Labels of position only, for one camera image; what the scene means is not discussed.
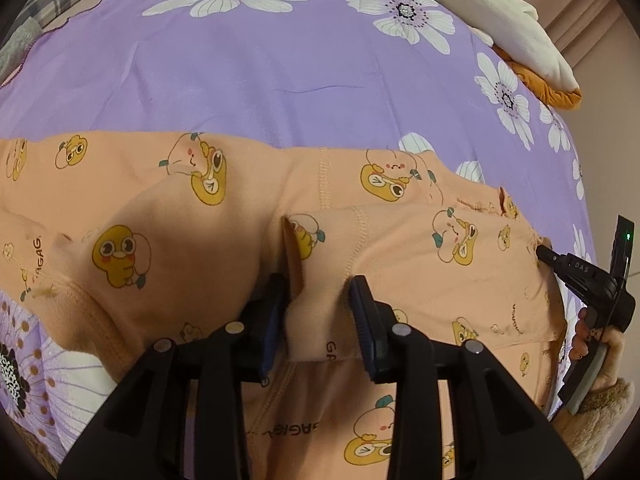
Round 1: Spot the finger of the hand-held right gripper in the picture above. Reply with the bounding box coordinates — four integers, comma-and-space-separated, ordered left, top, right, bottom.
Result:
536, 245, 567, 273

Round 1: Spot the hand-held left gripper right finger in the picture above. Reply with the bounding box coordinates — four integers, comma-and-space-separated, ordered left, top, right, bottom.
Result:
348, 275, 585, 480

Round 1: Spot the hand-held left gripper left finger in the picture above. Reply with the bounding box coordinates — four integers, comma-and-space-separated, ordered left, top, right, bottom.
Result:
57, 273, 290, 480

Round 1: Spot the orange cartoon print garment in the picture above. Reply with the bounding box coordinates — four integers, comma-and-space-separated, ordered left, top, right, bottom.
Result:
0, 132, 569, 480

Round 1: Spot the person's right hand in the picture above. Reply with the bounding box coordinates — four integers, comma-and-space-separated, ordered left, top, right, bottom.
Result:
571, 306, 627, 392

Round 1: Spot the orange cloth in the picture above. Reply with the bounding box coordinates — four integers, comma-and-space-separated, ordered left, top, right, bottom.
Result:
492, 45, 584, 112

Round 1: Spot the cream plush blanket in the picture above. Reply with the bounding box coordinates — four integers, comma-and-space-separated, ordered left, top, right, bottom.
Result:
362, 0, 581, 97

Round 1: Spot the purple floral bed sheet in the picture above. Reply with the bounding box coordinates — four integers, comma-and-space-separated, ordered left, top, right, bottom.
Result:
0, 0, 587, 480

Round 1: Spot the grey cloth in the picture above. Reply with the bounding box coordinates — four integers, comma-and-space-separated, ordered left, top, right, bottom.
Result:
0, 14, 45, 87

